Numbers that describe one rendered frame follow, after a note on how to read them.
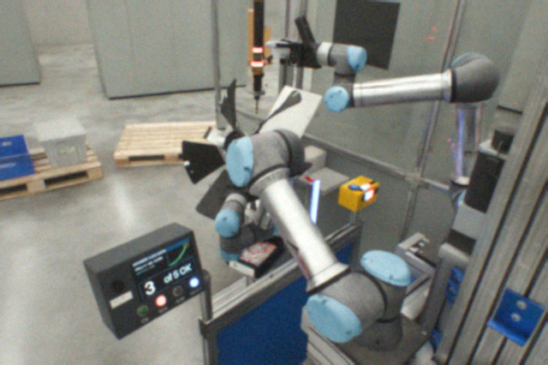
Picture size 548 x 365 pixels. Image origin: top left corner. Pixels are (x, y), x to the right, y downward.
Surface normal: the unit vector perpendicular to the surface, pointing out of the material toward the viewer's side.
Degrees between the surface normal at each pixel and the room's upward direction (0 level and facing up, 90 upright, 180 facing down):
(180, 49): 90
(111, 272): 75
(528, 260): 90
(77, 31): 90
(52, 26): 90
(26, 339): 0
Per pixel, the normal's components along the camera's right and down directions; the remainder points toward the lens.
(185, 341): 0.03, -0.88
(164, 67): 0.46, 0.44
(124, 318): 0.67, 0.12
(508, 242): -0.77, 0.28
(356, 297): 0.38, -0.50
